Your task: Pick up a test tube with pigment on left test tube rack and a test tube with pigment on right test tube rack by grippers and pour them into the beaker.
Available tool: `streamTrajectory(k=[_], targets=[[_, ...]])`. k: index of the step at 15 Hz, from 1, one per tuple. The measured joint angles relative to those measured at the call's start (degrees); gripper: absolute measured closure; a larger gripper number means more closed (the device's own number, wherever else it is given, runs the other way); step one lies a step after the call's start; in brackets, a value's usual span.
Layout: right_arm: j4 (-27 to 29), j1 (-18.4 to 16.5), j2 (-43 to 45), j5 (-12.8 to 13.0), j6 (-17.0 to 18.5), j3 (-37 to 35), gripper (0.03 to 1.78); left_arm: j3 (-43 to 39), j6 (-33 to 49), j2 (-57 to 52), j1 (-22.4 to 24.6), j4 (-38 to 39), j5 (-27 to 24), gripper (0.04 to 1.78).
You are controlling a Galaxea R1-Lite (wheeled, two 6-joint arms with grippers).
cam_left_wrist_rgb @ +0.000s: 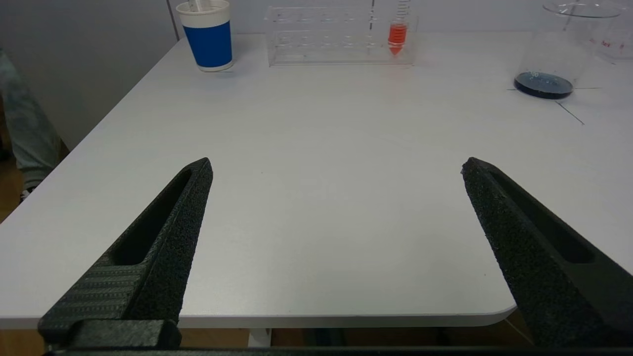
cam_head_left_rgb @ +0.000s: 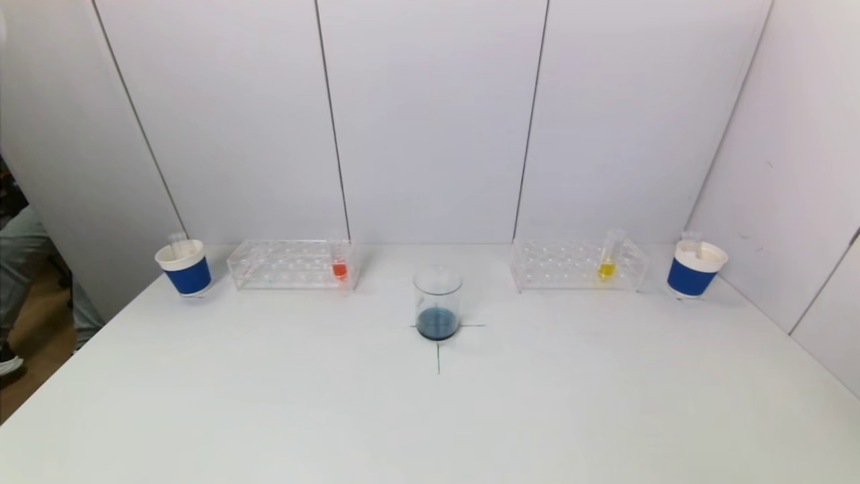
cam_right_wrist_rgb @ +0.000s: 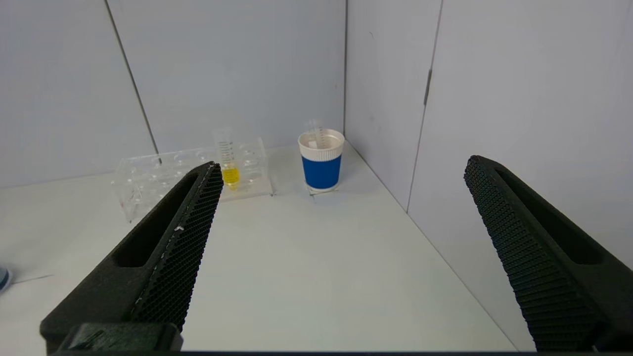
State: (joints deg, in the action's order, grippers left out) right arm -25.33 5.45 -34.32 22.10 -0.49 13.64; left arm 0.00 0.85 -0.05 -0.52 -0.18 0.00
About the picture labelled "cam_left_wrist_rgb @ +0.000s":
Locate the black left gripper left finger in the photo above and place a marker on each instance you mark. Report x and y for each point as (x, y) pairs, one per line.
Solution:
(158, 257)

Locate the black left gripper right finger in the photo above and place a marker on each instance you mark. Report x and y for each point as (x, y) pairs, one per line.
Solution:
(544, 267)

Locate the clear glass beaker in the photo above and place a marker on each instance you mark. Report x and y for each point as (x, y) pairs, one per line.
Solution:
(544, 84)

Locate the red pigment test tube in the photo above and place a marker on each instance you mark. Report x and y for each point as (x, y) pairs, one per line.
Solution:
(397, 37)

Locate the white table leg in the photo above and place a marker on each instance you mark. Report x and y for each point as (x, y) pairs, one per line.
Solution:
(259, 337)

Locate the black white shoe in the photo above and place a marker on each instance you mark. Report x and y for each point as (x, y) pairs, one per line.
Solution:
(27, 193)

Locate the grey trouser leg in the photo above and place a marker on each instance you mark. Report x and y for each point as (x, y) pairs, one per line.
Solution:
(29, 133)

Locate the blue white paper cup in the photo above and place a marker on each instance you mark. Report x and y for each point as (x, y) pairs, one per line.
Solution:
(210, 42)

